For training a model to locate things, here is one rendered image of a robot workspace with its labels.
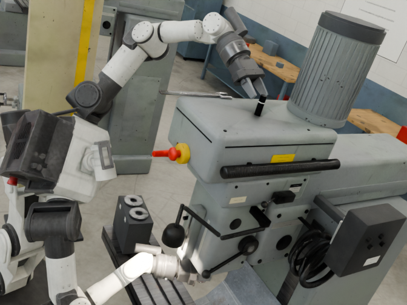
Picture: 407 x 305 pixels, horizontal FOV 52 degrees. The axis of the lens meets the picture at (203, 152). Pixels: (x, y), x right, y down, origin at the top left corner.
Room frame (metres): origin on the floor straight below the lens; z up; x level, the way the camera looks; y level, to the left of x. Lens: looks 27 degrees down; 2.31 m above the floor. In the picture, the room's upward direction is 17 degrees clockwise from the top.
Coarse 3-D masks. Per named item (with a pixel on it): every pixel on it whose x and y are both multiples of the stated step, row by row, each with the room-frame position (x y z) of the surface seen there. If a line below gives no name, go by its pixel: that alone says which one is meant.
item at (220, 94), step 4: (160, 92) 1.12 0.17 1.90; (164, 92) 1.13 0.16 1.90; (168, 92) 1.14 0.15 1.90; (172, 92) 1.14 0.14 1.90; (176, 92) 1.15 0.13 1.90; (180, 92) 1.16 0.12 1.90; (184, 92) 1.17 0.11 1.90; (188, 92) 1.18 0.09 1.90; (192, 92) 1.19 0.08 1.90; (196, 92) 1.21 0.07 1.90; (216, 92) 1.26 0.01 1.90; (220, 92) 1.27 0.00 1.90; (200, 96) 1.20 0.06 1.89; (204, 96) 1.20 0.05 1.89; (208, 96) 1.21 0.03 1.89; (212, 96) 1.22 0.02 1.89; (216, 96) 1.23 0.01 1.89; (220, 96) 1.24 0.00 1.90; (224, 96) 1.24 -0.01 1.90; (228, 96) 1.25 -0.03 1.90
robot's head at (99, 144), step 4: (104, 140) 1.13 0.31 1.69; (108, 140) 1.11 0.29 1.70; (96, 144) 1.10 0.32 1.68; (100, 144) 1.09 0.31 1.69; (104, 144) 1.10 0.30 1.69; (108, 144) 1.11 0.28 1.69; (92, 148) 1.10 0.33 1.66; (100, 148) 1.09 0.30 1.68; (108, 148) 1.10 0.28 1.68; (100, 152) 1.08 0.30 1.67; (108, 152) 1.10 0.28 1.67; (100, 156) 1.08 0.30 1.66; (108, 156) 1.10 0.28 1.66; (112, 160) 1.09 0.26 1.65; (104, 164) 1.08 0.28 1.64; (112, 164) 1.09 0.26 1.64; (104, 168) 1.07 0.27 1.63; (108, 168) 1.08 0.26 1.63
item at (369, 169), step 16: (336, 144) 1.49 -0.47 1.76; (352, 144) 1.54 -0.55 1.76; (368, 144) 1.59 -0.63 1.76; (384, 144) 1.65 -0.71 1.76; (400, 144) 1.71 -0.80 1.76; (352, 160) 1.38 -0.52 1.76; (368, 160) 1.43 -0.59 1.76; (384, 160) 1.48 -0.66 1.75; (400, 160) 1.54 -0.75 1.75; (320, 176) 1.27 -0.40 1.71; (336, 176) 1.32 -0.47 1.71; (352, 176) 1.38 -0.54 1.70; (368, 176) 1.44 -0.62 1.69; (384, 176) 1.50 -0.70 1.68; (400, 176) 1.57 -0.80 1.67; (304, 192) 1.24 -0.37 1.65; (320, 192) 1.29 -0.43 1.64; (336, 192) 1.34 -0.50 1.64; (352, 192) 1.40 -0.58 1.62; (368, 192) 1.47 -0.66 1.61; (384, 192) 1.54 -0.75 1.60; (400, 192) 1.62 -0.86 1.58; (272, 208) 1.18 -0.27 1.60
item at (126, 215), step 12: (120, 204) 1.65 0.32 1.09; (132, 204) 1.64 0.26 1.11; (144, 204) 1.68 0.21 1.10; (120, 216) 1.62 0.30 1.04; (132, 216) 1.55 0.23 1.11; (144, 216) 1.57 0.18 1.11; (120, 228) 1.59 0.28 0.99; (132, 228) 1.51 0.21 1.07; (144, 228) 1.54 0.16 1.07; (120, 240) 1.56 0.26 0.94; (132, 240) 1.52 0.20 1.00; (144, 240) 1.55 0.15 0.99; (132, 252) 1.53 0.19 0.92
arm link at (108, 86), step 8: (104, 80) 1.31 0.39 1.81; (112, 80) 1.31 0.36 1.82; (104, 88) 1.29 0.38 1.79; (112, 88) 1.31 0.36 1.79; (120, 88) 1.33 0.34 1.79; (104, 96) 1.28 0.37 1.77; (112, 96) 1.31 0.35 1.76; (104, 104) 1.28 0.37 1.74; (96, 112) 1.29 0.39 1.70; (104, 112) 1.32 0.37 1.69
